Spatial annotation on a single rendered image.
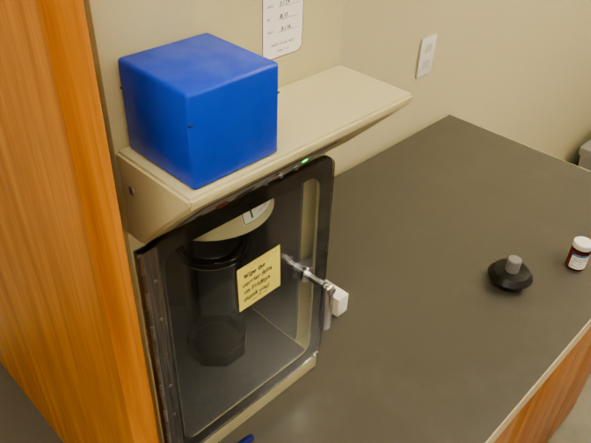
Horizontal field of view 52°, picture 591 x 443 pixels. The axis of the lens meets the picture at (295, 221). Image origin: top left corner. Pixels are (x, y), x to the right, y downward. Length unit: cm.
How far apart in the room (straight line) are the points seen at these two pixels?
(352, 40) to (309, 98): 84
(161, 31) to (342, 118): 20
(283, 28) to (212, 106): 21
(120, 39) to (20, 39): 12
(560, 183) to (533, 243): 30
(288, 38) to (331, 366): 63
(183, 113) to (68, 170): 10
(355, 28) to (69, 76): 114
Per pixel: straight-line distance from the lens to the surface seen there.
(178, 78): 51
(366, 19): 155
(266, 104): 55
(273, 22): 68
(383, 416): 108
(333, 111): 67
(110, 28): 56
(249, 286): 82
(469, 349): 121
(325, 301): 90
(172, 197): 54
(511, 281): 133
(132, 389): 65
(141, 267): 67
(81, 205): 50
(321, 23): 74
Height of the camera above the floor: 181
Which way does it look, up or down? 37 degrees down
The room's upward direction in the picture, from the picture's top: 2 degrees clockwise
